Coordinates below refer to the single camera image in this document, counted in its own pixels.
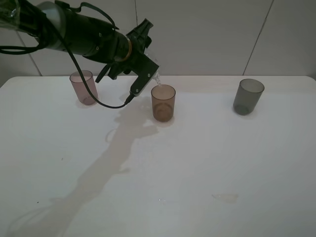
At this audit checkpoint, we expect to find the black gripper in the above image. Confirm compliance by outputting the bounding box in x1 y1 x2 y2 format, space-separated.
95 18 154 83

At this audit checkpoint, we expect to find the clear plastic water bottle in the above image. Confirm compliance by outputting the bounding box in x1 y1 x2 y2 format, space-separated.
145 49 162 87

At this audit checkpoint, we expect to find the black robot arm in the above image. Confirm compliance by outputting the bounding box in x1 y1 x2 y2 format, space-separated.
0 0 159 81

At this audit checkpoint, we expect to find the pink translucent plastic cup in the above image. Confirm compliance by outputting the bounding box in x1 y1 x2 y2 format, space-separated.
70 70 98 106

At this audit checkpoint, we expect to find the brown translucent plastic cup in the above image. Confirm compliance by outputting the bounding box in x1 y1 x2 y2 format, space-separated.
151 84 176 122

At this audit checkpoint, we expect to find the grey translucent plastic cup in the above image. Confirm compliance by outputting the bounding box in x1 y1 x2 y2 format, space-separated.
233 79 265 116

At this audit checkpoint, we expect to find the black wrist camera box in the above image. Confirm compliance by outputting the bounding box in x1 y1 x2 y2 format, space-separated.
130 53 158 97

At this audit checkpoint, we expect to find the black camera cable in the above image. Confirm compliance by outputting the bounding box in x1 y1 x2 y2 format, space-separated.
0 14 135 109

